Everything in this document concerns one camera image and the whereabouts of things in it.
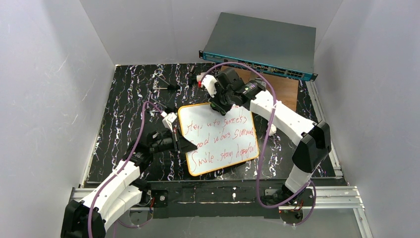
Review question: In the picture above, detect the orange framed whiteboard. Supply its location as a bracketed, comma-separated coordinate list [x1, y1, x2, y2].
[178, 103, 259, 176]

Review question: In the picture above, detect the green black whiteboard eraser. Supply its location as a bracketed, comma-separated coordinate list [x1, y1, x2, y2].
[210, 102, 220, 112]

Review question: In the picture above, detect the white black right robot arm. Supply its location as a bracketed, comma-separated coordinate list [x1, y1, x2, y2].
[203, 68, 332, 208]

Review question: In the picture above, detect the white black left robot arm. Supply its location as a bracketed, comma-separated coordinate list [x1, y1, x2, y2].
[60, 130, 197, 238]

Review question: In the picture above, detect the white pipe elbow fitting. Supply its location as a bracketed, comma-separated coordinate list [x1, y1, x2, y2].
[268, 124, 277, 136]

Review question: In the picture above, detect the white black pipe fitting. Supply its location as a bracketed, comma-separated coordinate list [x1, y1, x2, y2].
[187, 72, 205, 85]

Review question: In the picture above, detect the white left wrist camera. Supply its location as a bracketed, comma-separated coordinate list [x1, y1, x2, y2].
[160, 112, 177, 132]

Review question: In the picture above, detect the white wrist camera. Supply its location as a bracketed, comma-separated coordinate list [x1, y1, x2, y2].
[198, 75, 217, 98]
[160, 112, 177, 132]

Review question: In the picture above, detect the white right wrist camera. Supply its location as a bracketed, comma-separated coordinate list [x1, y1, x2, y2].
[198, 75, 217, 98]

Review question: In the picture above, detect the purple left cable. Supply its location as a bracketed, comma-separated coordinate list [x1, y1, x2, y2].
[88, 100, 166, 238]

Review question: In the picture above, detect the teal network switch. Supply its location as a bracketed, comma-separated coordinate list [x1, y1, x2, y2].
[199, 12, 317, 81]

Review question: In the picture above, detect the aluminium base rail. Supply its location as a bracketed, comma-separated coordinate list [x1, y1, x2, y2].
[61, 179, 372, 238]

